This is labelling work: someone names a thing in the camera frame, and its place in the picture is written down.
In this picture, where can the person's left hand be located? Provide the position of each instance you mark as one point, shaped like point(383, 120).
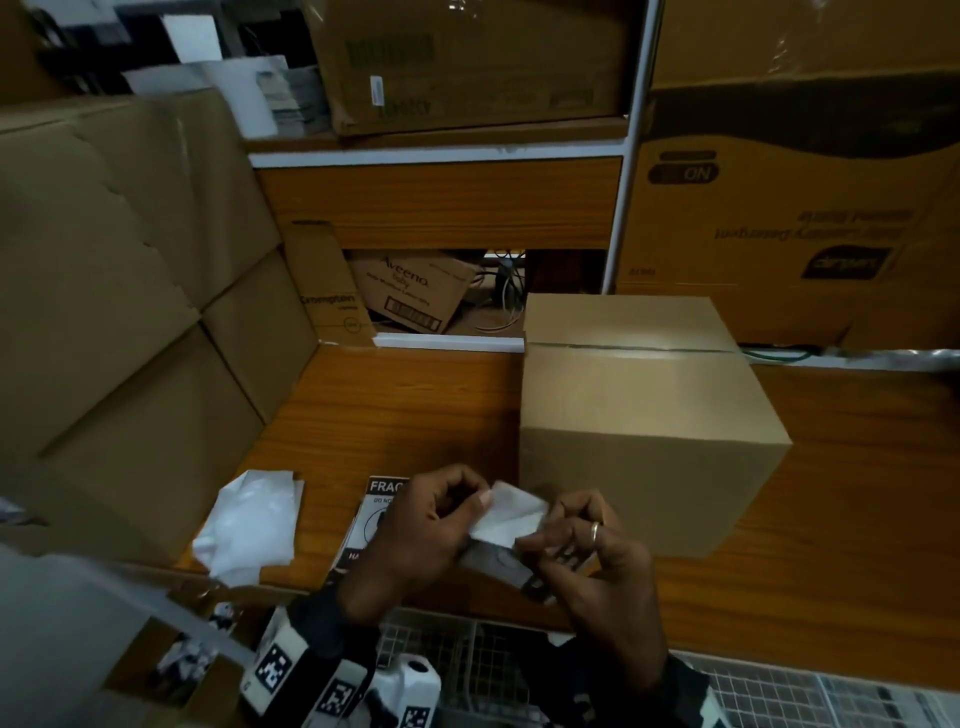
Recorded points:
point(412, 540)

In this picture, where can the person's right hand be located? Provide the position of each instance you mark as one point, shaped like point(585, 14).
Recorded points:
point(607, 592)

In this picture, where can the stack of fragile stickers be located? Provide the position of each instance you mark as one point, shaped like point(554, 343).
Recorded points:
point(367, 510)

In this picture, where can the fragile sticker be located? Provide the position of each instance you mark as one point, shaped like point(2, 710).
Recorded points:
point(510, 517)

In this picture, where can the small taped cardboard box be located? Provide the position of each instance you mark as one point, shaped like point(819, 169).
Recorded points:
point(262, 337)
point(645, 450)

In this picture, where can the white backing paper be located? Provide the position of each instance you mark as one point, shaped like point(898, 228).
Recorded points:
point(247, 525)

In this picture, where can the medium taped cardboard box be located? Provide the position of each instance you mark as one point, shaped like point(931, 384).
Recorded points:
point(165, 465)

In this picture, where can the squarish taped cardboard box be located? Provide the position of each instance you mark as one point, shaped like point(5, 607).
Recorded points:
point(75, 300)

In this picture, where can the barcode printed cardboard box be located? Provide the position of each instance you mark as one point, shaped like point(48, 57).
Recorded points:
point(412, 292)

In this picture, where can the flattened printed cardboard carton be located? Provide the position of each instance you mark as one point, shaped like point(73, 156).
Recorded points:
point(322, 285)

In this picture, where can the large cardboard box dark band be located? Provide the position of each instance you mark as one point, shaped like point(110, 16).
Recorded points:
point(750, 225)

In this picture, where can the large cardboard box white sticker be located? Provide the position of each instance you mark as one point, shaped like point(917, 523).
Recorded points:
point(480, 67)

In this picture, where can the plastic wrapped cardboard box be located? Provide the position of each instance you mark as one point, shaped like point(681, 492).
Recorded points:
point(787, 41)

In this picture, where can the right wrist tracker band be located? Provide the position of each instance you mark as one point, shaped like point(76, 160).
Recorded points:
point(690, 697)

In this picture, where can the wrist tracker band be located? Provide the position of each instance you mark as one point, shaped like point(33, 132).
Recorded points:
point(300, 667)
point(690, 697)

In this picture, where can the left wrist tracker band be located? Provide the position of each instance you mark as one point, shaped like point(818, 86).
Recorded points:
point(300, 667)

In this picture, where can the crumpled paper scraps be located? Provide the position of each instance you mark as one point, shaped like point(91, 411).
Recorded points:
point(191, 652)

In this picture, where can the stack of grey cards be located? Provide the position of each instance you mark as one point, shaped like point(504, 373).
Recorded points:
point(300, 101)

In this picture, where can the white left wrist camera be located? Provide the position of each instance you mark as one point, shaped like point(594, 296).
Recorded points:
point(409, 694)

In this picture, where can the wooden shelf unit white frame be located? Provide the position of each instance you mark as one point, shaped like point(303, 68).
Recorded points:
point(442, 199)

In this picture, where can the white frame bar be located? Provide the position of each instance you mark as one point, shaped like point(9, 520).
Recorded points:
point(75, 600)

